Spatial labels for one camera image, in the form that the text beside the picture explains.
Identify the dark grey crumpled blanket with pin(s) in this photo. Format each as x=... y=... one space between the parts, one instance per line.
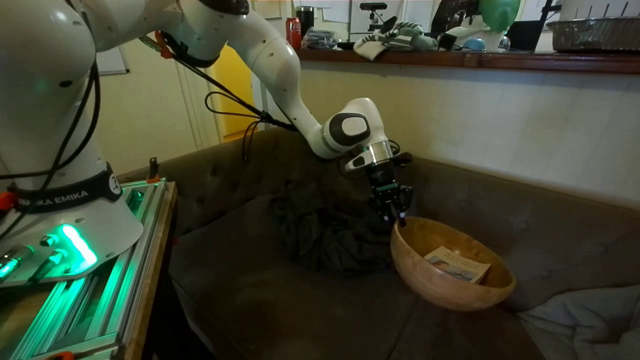
x=332 y=232

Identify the green white striped towel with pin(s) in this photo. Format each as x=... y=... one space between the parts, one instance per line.
x=393 y=38

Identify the aluminium frame robot table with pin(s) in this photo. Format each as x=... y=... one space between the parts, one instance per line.
x=80 y=312

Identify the yellow panel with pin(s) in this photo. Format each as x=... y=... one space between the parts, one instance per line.
x=233 y=86

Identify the red container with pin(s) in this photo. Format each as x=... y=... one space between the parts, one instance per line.
x=295 y=32

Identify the wooden bowl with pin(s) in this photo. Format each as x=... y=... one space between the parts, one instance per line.
x=432 y=287

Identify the paper booklet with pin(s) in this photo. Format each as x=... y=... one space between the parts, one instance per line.
x=457 y=264

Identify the grey fabric sofa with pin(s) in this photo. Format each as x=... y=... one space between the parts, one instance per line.
x=300 y=312

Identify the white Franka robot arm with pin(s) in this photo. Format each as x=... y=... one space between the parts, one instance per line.
x=47 y=80

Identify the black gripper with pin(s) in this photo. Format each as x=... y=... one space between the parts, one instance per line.
x=390 y=180

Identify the metal dish rack tray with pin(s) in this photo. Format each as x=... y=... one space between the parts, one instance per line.
x=592 y=34

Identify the small brown bottle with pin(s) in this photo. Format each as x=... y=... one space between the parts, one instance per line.
x=154 y=170

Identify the light grey cloth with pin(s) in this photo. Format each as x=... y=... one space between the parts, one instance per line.
x=586 y=327

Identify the green round object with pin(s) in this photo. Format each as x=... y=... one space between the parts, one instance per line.
x=500 y=14

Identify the wooden counter top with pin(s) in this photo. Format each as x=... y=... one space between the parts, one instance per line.
x=500 y=61

